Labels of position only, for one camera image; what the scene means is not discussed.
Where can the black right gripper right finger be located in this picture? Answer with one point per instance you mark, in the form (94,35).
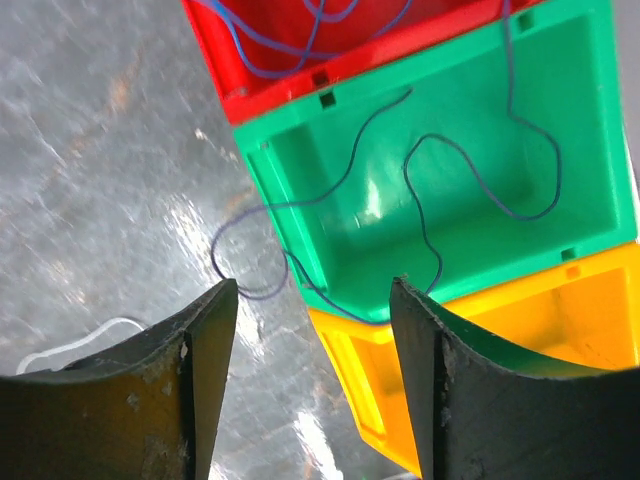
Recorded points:
(482,407)

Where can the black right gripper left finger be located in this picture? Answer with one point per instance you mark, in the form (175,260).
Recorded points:
(145,408)

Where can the yellow storage bin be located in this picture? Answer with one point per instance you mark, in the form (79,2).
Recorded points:
(585,312)

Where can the green storage bin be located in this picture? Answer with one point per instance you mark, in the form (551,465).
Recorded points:
(489,157)

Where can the red storage bin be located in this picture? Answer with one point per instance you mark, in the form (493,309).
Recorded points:
(262,55)

